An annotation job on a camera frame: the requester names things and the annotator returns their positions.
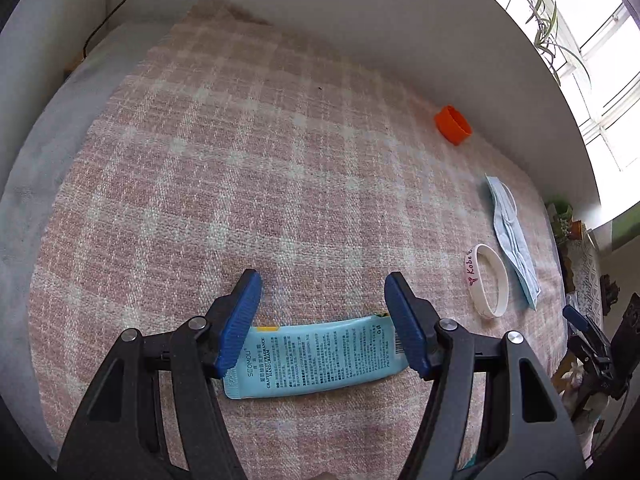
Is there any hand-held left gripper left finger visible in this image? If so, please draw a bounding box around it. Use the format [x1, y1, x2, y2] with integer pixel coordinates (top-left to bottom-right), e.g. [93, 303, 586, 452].
[57, 269, 263, 480]

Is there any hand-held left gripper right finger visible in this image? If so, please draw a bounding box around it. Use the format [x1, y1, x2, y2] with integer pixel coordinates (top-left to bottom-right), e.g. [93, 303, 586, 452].
[384, 271, 586, 480]

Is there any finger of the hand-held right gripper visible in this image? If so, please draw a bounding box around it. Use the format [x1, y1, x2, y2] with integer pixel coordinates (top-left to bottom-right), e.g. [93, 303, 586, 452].
[614, 294, 640, 353]
[562, 304, 608, 358]

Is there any light blue cream tube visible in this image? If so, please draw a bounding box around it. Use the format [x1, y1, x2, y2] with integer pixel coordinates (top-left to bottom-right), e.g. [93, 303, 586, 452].
[222, 312, 408, 401]

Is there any light blue face mask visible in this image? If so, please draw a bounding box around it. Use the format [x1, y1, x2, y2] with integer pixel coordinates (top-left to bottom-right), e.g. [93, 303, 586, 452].
[484, 175, 542, 309]

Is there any grey patterned cloth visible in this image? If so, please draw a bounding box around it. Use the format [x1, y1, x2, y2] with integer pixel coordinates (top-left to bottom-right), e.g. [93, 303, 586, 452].
[570, 232, 603, 321]

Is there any white rubber wristband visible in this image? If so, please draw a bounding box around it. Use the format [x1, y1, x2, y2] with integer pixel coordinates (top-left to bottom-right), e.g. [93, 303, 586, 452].
[462, 243, 510, 320]

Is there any green printed bag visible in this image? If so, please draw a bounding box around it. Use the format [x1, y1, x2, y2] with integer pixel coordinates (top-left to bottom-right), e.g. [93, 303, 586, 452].
[545, 200, 573, 246]

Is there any pink plaid fringed blanket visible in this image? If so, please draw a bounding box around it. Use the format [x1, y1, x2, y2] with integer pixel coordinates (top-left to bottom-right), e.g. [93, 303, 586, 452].
[27, 0, 568, 480]

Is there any orange bottle cap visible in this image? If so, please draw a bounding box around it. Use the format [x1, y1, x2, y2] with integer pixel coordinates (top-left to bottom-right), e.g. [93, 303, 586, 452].
[434, 105, 473, 146]

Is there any white framed window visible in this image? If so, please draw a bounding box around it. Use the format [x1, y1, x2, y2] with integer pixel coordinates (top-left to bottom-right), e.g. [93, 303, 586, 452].
[450, 0, 640, 221]

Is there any potted spider plant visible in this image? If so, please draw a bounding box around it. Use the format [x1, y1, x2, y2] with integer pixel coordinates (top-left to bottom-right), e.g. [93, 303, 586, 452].
[492, 0, 593, 91]

